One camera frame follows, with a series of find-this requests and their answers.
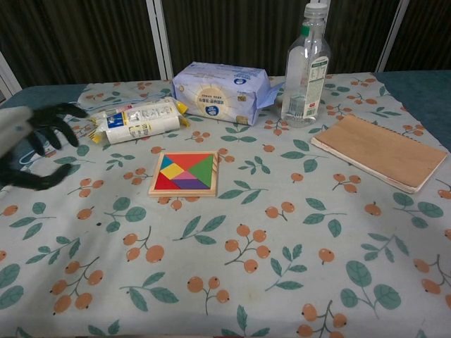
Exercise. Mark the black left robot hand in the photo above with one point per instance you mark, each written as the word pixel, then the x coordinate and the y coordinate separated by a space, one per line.
pixel 46 118

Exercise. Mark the purple parallelogram tangram piece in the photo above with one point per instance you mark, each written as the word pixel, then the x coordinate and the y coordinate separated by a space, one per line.
pixel 190 184

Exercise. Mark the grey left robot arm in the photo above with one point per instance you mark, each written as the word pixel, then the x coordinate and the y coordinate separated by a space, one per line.
pixel 12 126

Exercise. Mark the yellow square tangram piece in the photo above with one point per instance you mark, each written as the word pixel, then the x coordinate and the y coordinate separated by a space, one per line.
pixel 172 172

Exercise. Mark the dark pleated curtain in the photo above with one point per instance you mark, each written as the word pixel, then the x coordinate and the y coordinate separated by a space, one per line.
pixel 88 42

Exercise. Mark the snack pack with blue label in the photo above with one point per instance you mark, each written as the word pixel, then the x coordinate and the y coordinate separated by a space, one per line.
pixel 141 113

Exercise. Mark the white snack pack yellow ends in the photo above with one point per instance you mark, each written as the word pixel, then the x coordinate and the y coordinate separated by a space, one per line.
pixel 141 131

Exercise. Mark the blue small triangle piece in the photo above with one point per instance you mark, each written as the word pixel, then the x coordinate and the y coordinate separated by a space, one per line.
pixel 165 164

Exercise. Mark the red medium triangle piece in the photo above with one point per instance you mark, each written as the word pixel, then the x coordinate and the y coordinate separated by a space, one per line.
pixel 162 184

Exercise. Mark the orange-red large triangle piece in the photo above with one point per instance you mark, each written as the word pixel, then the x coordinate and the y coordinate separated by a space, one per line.
pixel 187 160

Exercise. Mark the pink small triangle piece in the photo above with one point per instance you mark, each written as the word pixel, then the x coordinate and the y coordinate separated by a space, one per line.
pixel 185 176

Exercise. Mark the green large triangle piece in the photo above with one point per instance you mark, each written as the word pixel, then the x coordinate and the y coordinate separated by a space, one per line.
pixel 205 172

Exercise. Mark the pale blue tissue pack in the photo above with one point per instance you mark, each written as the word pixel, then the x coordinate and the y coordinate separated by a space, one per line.
pixel 218 91

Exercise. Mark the floral orange berry tablecloth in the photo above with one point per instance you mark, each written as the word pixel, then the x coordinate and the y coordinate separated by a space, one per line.
pixel 246 229

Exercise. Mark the clear plastic bottle green label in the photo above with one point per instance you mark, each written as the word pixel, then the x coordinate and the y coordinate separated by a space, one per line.
pixel 303 88

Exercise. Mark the brown cover notebook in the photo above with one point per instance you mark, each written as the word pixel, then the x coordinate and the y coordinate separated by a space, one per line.
pixel 380 151

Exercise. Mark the teal table cover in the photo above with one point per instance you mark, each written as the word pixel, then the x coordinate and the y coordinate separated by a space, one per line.
pixel 423 95

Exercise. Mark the white frame post corner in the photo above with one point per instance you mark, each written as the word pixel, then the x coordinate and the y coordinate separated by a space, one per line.
pixel 7 75

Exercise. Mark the white double frame post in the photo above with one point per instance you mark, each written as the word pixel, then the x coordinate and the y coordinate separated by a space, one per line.
pixel 158 38

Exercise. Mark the wooden tangram puzzle tray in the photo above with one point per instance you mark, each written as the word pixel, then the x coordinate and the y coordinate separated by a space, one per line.
pixel 183 194

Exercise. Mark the white slanted frame post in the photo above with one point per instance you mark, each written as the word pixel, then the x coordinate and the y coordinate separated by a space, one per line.
pixel 392 35

